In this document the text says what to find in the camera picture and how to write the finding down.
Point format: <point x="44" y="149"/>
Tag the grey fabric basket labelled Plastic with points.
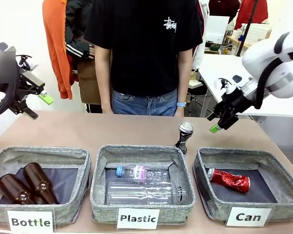
<point x="141" y="152"/>

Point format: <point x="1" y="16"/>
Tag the person in black striped jacket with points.
<point x="75" y="29"/>

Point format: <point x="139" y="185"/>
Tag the bystander's hand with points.
<point x="92" y="52"/>

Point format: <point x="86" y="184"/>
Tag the white label reading Plastic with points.
<point x="138" y="218"/>

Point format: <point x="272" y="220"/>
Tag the person's left hand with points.
<point x="179" y="111"/>

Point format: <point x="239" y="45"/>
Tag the crushed red can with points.
<point x="230" y="180"/>

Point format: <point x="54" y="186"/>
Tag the grey fabric basket labelled Can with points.
<point x="283" y="165"/>

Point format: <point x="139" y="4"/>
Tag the black printed t-shirt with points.
<point x="141" y="48"/>

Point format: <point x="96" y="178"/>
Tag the black pole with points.
<point x="247" y="26"/>

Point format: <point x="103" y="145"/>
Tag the wooden side table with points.
<point x="234" y="40"/>

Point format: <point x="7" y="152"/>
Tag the person's left forearm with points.
<point x="184" y="85"/>

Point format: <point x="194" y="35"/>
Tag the white table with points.
<point x="224" y="68"/>

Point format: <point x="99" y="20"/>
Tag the brown glass bottle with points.
<point x="39" y="181"/>
<point x="13" y="189"/>

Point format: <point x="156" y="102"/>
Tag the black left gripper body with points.
<point x="27" y="84"/>

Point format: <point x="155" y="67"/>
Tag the large clear plastic bottle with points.
<point x="141" y="193"/>

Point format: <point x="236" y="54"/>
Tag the clear plastic bottle pink label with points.
<point x="141" y="171"/>

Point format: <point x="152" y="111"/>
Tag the grey fabric basket labelled Bottle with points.
<point x="39" y="152"/>

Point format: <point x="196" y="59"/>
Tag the white label reading Bottle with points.
<point x="30" y="221"/>

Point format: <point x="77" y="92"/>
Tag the person's right forearm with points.
<point x="103" y="90"/>

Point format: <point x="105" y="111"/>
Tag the person in white red jacket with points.
<point x="201" y="29"/>

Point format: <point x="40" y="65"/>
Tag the light blue wristwatch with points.
<point x="181" y="104"/>

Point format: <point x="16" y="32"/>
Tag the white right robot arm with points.
<point x="263" y="51"/>

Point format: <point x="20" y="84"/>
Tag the white label reading Can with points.
<point x="247" y="217"/>

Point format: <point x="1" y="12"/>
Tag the blue jeans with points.
<point x="144" y="104"/>

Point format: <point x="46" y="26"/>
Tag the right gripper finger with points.
<point x="228" y="122"/>
<point x="213" y="115"/>

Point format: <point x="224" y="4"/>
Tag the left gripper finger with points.
<point x="47" y="99"/>
<point x="30" y="113"/>

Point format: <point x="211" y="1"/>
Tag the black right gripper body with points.
<point x="236" y="102"/>

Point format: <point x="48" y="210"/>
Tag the crushed black can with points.
<point x="184" y="137"/>

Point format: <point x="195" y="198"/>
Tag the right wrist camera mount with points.
<point x="228" y="85"/>

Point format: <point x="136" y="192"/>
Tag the person's right hand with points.
<point x="106" y="111"/>

